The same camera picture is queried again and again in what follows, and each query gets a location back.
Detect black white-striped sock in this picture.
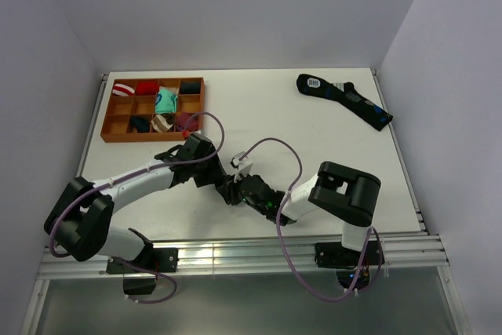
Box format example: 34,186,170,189
215,175,242,206

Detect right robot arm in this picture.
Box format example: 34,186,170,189
238,162,381,264

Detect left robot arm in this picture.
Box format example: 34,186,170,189
44,133,225,271

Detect maroon purple rolled sock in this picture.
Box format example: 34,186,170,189
175,112,199,132

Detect beige brown rolled sock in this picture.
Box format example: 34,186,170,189
151,113,176,133

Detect dark teal rolled sock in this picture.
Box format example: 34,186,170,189
129,116,151,133

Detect dark navy rolled sock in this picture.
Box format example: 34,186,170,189
180,81,202,95

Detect orange compartment tray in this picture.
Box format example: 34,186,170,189
100,77,205,143

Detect red white striped rolled sock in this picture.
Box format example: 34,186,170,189
111,83,135,96

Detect black blue patterned sock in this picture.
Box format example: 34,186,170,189
296,74,394,131

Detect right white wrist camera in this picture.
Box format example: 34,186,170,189
231,152,253,183

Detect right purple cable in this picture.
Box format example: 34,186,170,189
238,137,384,304

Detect aluminium front rail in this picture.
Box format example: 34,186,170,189
36,234,449,280

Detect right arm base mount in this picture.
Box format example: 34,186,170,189
315,240,385,270

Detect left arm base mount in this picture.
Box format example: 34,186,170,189
106,248,179,304

